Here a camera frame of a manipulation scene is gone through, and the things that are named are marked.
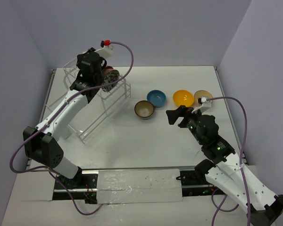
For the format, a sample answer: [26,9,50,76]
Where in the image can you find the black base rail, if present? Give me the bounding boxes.
[52,166,222,204]

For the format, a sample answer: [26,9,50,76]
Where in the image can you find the silver tape sheet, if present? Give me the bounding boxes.
[96,169,183,204]

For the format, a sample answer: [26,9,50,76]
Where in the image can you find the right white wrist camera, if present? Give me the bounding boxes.
[192,96,213,113]

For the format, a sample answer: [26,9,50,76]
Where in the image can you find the white wire dish rack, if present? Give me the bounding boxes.
[45,50,132,145]

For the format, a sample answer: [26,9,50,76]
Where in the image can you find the dark brown cream bowl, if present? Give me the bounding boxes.
[134,100,155,119]

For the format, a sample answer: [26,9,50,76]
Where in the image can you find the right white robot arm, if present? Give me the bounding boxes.
[166,105,283,226]

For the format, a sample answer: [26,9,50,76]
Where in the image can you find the teal blue bowl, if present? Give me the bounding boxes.
[147,90,166,108]

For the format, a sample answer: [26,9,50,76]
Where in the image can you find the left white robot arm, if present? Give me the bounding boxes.
[23,47,113,189]

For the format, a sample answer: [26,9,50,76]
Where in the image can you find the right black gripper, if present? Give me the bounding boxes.
[166,105,206,145]

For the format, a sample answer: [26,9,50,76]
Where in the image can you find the yellow bowl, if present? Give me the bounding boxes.
[173,90,194,107]

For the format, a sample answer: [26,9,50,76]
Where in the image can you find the tan beige bowl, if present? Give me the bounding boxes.
[193,90,213,107]

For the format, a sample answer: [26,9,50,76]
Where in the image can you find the black white floral bowl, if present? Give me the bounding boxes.
[102,66,120,92]

